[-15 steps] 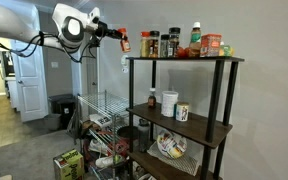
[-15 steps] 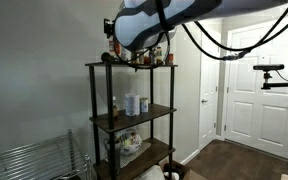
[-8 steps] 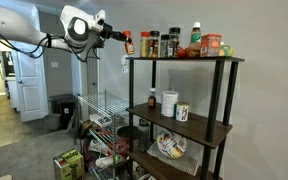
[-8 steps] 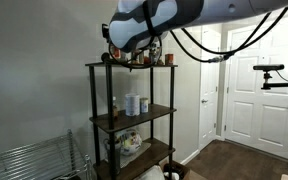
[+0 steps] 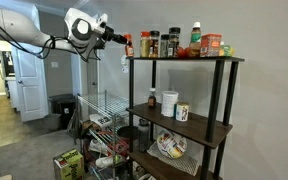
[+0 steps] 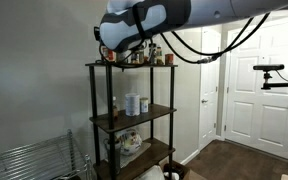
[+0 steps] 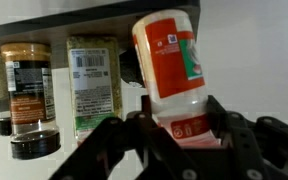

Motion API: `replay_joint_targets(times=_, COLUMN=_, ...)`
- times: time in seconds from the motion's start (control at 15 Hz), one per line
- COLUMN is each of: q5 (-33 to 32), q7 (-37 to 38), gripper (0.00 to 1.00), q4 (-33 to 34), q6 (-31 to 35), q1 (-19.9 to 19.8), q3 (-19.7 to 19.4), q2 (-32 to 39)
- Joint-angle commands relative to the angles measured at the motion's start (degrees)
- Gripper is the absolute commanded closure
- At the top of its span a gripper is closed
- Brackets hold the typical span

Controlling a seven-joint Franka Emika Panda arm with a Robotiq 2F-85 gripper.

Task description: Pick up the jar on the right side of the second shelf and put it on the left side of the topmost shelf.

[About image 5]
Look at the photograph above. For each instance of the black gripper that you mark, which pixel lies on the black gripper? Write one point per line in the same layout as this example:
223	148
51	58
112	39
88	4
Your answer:
108	34

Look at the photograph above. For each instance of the small red-lid spice jar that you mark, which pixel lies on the small red-lid spice jar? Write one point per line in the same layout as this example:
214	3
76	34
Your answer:
129	50

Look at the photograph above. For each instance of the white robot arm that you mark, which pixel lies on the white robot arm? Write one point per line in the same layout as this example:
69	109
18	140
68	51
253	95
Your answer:
20	26

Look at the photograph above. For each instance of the large orange-red lid spice jar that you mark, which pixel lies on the large orange-red lid spice jar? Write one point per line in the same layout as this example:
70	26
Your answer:
145	45

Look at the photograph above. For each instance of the black-lid jar red spice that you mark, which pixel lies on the black-lid jar red spice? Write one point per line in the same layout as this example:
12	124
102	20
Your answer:
154	45

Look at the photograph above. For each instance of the short black-lid spice jar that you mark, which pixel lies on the short black-lid spice jar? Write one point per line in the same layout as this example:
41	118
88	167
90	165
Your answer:
164	46

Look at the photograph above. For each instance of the tall black-lid spice jar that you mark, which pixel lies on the tall black-lid spice jar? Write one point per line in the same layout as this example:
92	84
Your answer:
174	41

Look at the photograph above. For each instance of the black metal wooden shelf unit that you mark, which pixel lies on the black metal wooden shelf unit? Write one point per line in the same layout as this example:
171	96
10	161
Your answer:
215	100

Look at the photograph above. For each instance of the red tomato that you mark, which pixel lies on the red tomato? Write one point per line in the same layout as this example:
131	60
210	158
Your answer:
181	52

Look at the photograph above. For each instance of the small brown bottle white cap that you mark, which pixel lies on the small brown bottle white cap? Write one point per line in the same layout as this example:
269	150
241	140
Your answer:
152	99

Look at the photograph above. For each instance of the white-cap green-label bottle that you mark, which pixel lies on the white-cap green-label bottle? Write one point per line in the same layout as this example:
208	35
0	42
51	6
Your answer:
195	40

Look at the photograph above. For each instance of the white cylindrical canister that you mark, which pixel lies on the white cylindrical canister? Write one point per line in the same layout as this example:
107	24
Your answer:
169	104

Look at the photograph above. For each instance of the white box with code print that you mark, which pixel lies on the white box with code print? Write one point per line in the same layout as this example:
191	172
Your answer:
100	120

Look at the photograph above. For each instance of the black trash bin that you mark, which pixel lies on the black trash bin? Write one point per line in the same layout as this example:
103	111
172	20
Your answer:
63	108

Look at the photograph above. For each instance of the red food box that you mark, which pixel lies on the red food box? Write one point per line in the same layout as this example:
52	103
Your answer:
211	45

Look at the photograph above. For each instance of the black pot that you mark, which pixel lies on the black pot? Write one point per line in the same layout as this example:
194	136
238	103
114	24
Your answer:
125	132

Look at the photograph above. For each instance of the small labelled tin can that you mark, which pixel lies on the small labelled tin can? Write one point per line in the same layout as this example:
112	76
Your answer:
182	112

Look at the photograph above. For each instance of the dark grey tumbler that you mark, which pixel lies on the dark grey tumbler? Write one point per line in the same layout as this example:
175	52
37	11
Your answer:
143	136

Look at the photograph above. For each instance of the white panel room door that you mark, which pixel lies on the white panel room door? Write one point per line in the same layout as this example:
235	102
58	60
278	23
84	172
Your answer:
30	86

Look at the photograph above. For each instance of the green yellow package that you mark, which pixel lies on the green yellow package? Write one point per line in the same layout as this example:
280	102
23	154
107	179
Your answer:
227	50

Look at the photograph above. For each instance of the small grey bin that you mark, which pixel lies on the small grey bin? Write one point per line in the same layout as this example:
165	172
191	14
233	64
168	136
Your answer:
52	122

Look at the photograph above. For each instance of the red item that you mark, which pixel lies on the red item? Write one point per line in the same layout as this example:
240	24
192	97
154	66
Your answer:
119	148

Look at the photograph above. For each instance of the white sneaker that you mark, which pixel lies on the white sneaker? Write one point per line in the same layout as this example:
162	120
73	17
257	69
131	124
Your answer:
97	146

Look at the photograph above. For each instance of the colourful printed bowl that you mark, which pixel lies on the colourful printed bowl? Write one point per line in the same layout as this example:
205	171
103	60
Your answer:
171	145

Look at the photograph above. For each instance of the green cardboard box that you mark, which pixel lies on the green cardboard box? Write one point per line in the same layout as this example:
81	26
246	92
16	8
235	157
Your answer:
69	165

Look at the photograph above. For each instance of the white mesh mat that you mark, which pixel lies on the white mesh mat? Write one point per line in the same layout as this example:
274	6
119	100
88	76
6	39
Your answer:
184	163

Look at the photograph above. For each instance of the white wall plug device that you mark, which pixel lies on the white wall plug device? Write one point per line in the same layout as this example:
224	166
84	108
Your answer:
124	63

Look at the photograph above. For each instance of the white light switch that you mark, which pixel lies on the white light switch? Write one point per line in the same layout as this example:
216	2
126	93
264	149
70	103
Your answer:
54	64

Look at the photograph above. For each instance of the dark wall frame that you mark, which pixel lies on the dark wall frame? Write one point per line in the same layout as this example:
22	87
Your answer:
7	65

